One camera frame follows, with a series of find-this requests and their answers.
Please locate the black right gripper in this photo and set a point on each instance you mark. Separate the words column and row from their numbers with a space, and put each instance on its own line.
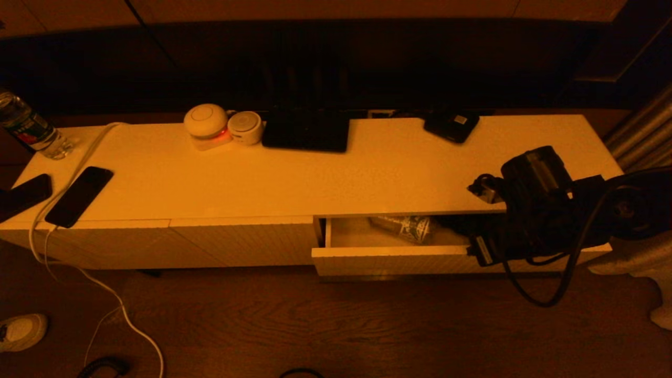
column 530, row 233

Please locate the black umbrella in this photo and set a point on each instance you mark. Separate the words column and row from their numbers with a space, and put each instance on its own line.
column 462, row 228

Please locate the clear bottle with grey cap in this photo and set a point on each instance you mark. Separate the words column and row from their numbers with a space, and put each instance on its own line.
column 407, row 228

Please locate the white ribbed drawer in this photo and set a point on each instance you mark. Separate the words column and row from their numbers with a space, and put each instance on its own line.
column 394, row 260

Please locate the long white low cabinet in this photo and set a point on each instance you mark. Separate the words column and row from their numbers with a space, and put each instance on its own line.
column 262, row 184

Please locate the small black adapter box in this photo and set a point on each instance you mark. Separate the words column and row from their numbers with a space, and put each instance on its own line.
column 451, row 126

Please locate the pale pleated curtain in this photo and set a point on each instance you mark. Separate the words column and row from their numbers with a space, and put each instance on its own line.
column 640, row 136

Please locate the flat black set-top box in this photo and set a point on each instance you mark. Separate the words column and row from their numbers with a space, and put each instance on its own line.
column 305, row 131

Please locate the white ribbed cabinet door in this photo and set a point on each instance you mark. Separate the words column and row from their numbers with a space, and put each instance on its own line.
column 105, row 244
column 252, row 241

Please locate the small white round speaker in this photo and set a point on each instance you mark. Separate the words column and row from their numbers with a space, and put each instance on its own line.
column 245, row 127

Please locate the large white round device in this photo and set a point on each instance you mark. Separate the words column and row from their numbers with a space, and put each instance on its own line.
column 206, row 122

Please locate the black smartphone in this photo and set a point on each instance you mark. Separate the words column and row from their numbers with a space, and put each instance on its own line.
column 21, row 195
column 79, row 195

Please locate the labelled plastic water bottle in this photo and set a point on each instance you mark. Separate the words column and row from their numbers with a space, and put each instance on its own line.
column 29, row 128

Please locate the white sneaker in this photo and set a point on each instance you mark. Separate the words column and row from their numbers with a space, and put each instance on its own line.
column 23, row 332

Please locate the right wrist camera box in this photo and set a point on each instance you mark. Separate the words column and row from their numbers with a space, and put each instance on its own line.
column 482, row 251

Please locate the wall socket plate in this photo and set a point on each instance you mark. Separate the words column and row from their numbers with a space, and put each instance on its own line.
column 380, row 113

